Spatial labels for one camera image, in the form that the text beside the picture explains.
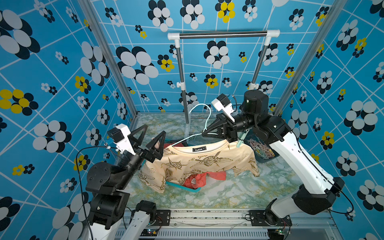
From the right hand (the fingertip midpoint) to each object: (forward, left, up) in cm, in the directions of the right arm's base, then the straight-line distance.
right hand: (206, 134), depth 49 cm
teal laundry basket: (-5, +12, -38) cm, 40 cm away
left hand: (+1, +16, +2) cm, 16 cm away
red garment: (-2, +3, -36) cm, 36 cm away
